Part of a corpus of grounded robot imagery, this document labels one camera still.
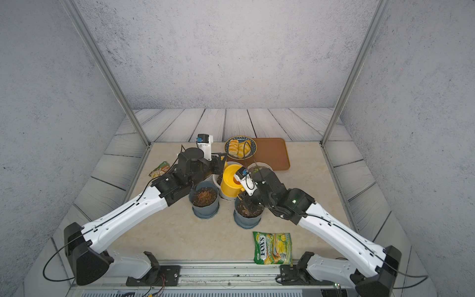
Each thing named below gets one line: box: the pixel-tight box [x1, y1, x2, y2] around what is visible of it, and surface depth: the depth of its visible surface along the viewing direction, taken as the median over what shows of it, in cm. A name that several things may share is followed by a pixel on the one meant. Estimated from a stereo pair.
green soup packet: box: [148, 160, 171, 179], surface depth 109 cm
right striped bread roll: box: [237, 139, 252, 160], surface depth 113 cm
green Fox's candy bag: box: [252, 231, 294, 267], surface depth 80 cm
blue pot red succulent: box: [189, 180, 220, 220], surface depth 88 cm
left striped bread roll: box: [228, 139, 239, 158], surface depth 117 cm
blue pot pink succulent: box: [233, 196, 265, 229], surface depth 84 cm
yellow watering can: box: [220, 163, 245, 198], surface depth 67 cm
